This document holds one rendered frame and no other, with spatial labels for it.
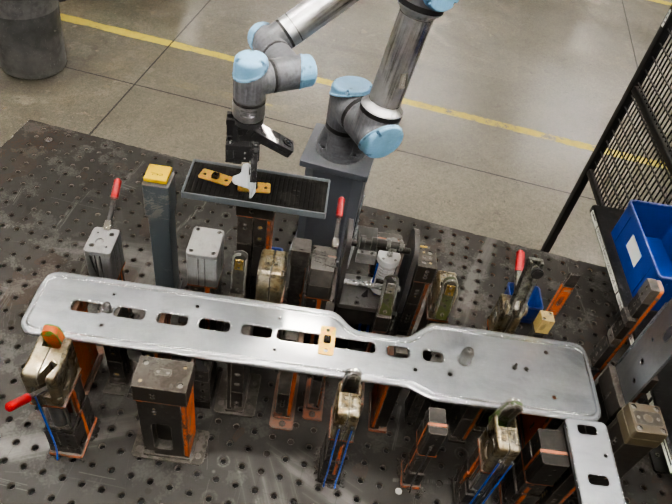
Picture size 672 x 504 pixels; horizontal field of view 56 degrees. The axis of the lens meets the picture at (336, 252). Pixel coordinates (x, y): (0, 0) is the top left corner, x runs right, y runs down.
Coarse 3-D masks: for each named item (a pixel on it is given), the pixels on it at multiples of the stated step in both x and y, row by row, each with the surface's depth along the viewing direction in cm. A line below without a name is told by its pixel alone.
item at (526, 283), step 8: (528, 264) 150; (536, 264) 151; (528, 272) 151; (536, 272) 148; (520, 280) 154; (528, 280) 154; (536, 280) 152; (520, 288) 154; (528, 288) 155; (512, 296) 158; (520, 296) 157; (528, 296) 156; (512, 304) 158; (520, 304) 160; (520, 312) 159
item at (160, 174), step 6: (150, 168) 163; (156, 168) 163; (162, 168) 163; (168, 168) 163; (150, 174) 161; (156, 174) 161; (162, 174) 162; (168, 174) 162; (144, 180) 160; (150, 180) 160; (156, 180) 160; (162, 180) 160
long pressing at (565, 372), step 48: (48, 288) 152; (96, 288) 154; (144, 288) 155; (96, 336) 144; (144, 336) 146; (192, 336) 148; (240, 336) 150; (336, 336) 154; (384, 336) 155; (432, 336) 157; (480, 336) 160; (528, 336) 161; (384, 384) 147; (432, 384) 148; (480, 384) 149; (528, 384) 151; (576, 384) 153
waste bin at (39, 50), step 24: (0, 0) 338; (24, 0) 341; (48, 0) 352; (0, 24) 349; (24, 24) 350; (48, 24) 360; (0, 48) 363; (24, 48) 361; (48, 48) 369; (24, 72) 372; (48, 72) 378
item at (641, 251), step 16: (640, 208) 183; (656, 208) 183; (624, 224) 182; (640, 224) 174; (656, 224) 187; (624, 240) 181; (640, 240) 172; (656, 240) 190; (624, 256) 180; (640, 256) 171; (656, 256) 185; (624, 272) 178; (640, 272) 170; (656, 272) 162; (656, 304) 168
